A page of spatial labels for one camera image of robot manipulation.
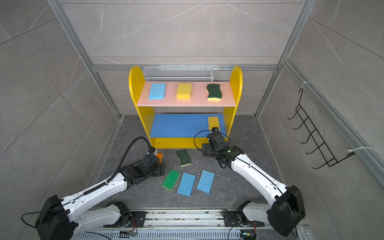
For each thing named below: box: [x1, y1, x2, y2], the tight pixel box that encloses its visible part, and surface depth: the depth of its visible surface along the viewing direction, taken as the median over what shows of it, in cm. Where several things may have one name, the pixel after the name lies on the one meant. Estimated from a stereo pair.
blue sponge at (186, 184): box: [177, 172, 196, 197], surface depth 85 cm
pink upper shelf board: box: [137, 82, 236, 107], surface depth 74 cm
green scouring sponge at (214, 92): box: [207, 83, 222, 101], surface depth 76 cm
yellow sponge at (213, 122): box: [208, 116, 220, 131], surface depth 99 cm
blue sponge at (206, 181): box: [197, 169, 215, 194], surface depth 87 cm
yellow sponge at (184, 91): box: [176, 83, 192, 100], surface depth 74 cm
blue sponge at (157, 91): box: [148, 83, 166, 100], surface depth 76 cm
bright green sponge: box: [161, 168, 181, 191], surface depth 87 cm
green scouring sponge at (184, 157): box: [177, 149, 191, 167], surface depth 97 cm
